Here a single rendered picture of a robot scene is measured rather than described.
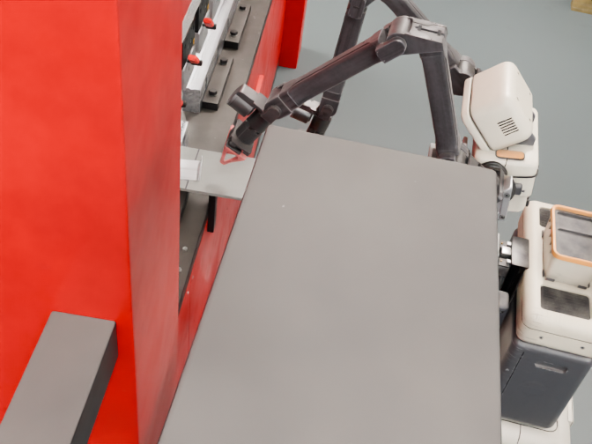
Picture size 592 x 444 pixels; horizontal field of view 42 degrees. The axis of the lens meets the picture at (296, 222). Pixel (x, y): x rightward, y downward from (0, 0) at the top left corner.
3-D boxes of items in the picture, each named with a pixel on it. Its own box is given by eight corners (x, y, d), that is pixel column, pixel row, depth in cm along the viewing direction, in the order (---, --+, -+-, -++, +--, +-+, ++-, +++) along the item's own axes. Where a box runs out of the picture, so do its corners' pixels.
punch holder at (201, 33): (198, 56, 231) (200, 6, 219) (170, 52, 231) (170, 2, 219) (209, 31, 242) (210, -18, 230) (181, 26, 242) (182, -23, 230)
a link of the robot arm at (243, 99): (282, 114, 195) (292, 94, 201) (247, 85, 192) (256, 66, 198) (255, 138, 203) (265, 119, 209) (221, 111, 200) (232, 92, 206)
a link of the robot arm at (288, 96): (410, 54, 173) (418, 28, 180) (396, 34, 170) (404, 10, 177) (271, 127, 198) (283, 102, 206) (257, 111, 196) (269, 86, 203)
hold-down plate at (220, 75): (217, 111, 263) (218, 103, 260) (202, 108, 263) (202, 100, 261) (233, 63, 284) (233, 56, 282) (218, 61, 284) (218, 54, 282)
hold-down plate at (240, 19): (238, 49, 291) (238, 42, 289) (224, 47, 292) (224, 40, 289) (250, 11, 313) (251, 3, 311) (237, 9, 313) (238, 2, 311)
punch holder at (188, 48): (183, 94, 216) (184, 43, 205) (153, 90, 216) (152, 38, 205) (195, 65, 227) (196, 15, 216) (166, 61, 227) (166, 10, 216)
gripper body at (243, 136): (226, 144, 205) (243, 128, 201) (233, 122, 212) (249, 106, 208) (247, 158, 207) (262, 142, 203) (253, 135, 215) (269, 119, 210)
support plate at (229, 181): (250, 202, 215) (250, 199, 214) (157, 187, 215) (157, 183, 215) (260, 161, 228) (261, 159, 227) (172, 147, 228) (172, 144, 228)
